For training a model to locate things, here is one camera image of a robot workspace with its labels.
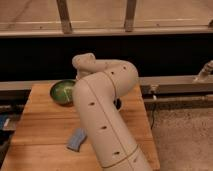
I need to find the green ceramic bowl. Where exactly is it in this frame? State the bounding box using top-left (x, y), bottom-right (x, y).
top-left (50, 80), bottom-right (75, 105)

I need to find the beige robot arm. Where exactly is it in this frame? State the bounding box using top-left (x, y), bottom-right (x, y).
top-left (72, 53), bottom-right (153, 171)

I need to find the blue sponge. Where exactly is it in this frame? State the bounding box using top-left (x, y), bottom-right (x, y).
top-left (67, 128), bottom-right (87, 152)

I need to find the black cable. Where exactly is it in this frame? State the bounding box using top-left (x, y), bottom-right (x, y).
top-left (146, 94), bottom-right (159, 130)

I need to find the grey metal bracket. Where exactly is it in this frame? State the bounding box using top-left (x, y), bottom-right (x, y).
top-left (194, 60), bottom-right (213, 82)

